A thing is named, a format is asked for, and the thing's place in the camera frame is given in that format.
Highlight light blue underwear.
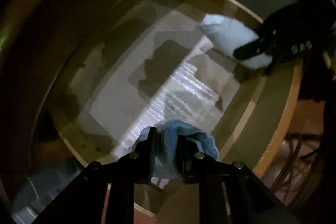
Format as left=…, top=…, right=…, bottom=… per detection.
left=127, top=120, right=220, bottom=182

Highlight light grey underwear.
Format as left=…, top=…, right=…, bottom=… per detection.
left=199, top=14, right=272, bottom=71

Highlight wooden drawer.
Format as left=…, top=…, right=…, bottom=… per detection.
left=28, top=0, right=304, bottom=218

